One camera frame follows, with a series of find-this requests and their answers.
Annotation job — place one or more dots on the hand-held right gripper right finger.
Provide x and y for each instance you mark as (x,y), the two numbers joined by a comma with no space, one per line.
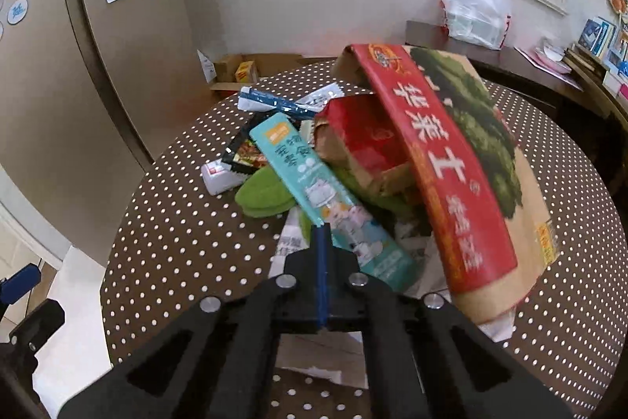
(343,291)

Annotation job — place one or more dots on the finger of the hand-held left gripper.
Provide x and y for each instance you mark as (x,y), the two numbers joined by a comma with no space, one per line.
(19,282)

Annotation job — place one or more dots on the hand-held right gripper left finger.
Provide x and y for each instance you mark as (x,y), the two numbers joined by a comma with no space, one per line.
(319,281)

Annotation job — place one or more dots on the teal snack packet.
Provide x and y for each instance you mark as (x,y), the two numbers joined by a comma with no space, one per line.
(304,173)

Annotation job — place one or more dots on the red brown paper bag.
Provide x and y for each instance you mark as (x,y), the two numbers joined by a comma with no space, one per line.
(358,139)

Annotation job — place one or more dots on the brown dotted tablecloth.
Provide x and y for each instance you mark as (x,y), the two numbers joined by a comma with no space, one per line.
(196,213)

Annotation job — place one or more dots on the white red packet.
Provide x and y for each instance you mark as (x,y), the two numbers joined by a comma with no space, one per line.
(221,177)

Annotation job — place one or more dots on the black sauce packet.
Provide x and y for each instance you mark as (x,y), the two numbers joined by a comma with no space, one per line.
(243,151)

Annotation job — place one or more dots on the red green printed paper bag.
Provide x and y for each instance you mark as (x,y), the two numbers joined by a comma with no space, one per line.
(441,144)

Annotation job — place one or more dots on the white paper wrapper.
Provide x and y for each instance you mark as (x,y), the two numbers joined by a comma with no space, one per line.
(321,95)

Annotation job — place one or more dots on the blue white wrapper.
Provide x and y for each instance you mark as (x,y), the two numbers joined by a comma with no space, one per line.
(265,101)

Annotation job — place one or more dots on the beige refrigerator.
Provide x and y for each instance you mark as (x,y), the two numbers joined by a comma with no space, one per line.
(73,80)

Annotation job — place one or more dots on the brown cardboard box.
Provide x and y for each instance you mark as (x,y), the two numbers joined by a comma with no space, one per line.
(270,65)

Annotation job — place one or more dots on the yellow small box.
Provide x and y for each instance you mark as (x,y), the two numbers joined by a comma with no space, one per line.
(246,71)

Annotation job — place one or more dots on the white paper card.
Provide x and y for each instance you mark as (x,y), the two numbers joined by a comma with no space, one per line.
(207,66)

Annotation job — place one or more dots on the round white blue sticker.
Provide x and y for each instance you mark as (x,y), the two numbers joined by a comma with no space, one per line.
(17,11)

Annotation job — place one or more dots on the dark wooden sideboard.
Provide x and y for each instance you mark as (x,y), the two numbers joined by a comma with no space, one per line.
(520,70)

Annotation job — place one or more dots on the pink folder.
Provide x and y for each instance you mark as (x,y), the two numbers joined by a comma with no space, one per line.
(549,68)

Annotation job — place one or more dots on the white plastic bag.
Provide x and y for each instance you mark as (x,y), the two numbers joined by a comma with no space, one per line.
(473,14)

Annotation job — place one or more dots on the white bowl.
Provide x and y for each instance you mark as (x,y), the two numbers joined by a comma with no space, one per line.
(552,52)

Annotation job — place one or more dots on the row of books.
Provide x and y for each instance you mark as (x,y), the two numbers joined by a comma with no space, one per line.
(606,46)

